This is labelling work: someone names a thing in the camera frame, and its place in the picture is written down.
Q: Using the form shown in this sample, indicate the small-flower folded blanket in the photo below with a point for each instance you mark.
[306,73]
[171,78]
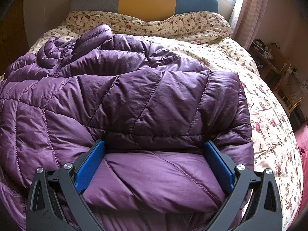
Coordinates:
[195,27]

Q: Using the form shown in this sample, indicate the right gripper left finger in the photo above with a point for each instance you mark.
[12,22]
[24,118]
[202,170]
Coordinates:
[55,200]

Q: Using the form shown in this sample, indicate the floral bed quilt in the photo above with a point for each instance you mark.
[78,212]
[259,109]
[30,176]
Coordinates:
[264,115]

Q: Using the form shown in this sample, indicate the purple quilted down jacket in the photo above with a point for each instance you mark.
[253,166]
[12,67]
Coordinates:
[120,115]

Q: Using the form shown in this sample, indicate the pink right curtain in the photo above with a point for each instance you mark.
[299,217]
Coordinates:
[245,20]

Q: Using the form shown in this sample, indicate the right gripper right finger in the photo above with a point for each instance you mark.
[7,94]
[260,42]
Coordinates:
[252,198]

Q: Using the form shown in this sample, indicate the wooden chair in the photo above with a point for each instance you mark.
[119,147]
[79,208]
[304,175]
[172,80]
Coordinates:
[288,91]

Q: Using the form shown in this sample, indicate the red cloth at bedside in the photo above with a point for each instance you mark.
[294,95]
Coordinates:
[301,140]

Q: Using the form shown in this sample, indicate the cluttered wooden side table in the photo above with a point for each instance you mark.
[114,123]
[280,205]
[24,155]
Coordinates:
[269,58]

